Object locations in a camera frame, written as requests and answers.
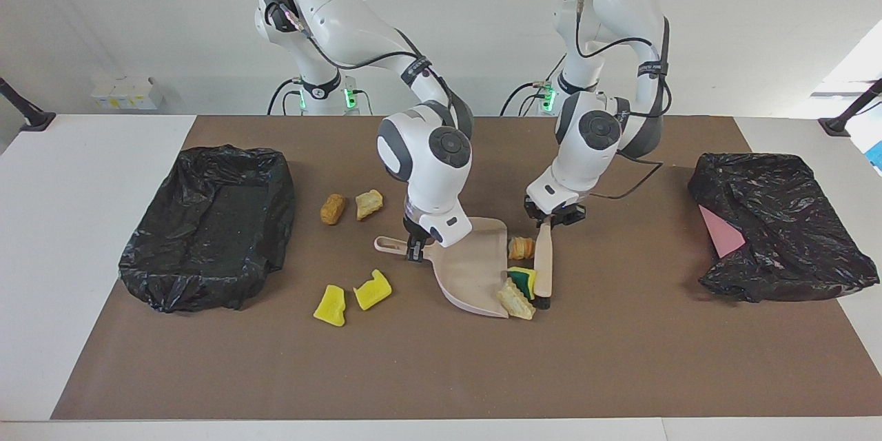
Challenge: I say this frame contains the beige plastic dustpan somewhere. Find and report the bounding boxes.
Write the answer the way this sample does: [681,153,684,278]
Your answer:
[374,217,514,319]

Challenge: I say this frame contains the black trash bag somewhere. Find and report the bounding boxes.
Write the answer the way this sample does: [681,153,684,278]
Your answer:
[687,152,881,303]
[118,145,296,314]

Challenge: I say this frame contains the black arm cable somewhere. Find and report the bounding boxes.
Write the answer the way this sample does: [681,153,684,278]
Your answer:
[575,0,666,201]
[279,3,455,104]

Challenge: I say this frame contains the brown nugget chunk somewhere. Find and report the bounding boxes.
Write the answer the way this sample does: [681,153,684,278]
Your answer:
[320,194,347,226]

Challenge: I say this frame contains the pink bin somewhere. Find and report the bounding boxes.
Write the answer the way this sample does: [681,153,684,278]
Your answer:
[699,205,746,259]

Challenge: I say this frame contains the large pale layered chunk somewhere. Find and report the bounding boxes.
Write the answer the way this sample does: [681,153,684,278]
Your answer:
[498,279,535,321]

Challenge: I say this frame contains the black base cable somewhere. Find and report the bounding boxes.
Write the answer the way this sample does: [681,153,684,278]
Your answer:
[500,81,552,116]
[267,78,304,116]

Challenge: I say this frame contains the brown table mat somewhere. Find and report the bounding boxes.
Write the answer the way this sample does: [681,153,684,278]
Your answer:
[50,115,882,421]

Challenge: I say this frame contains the pale yellow jagged chunk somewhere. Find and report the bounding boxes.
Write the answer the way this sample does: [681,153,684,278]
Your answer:
[356,189,384,222]

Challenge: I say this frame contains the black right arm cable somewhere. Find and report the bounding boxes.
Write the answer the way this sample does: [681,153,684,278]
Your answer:
[279,3,455,104]

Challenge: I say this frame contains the white cardboard box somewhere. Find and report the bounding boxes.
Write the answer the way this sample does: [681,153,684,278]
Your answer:
[90,76,164,111]

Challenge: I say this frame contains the notched yellow sponge piece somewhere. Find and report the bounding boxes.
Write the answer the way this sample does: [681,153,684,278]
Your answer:
[353,269,393,311]

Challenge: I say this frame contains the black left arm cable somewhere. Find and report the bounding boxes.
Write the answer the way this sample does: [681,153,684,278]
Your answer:
[575,0,666,201]

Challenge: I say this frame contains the beige brush black bristles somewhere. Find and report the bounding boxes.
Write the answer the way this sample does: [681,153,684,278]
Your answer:
[534,220,555,309]

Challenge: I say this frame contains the black stand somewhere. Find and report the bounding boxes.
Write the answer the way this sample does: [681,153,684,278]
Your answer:
[818,78,882,137]
[0,76,57,132]

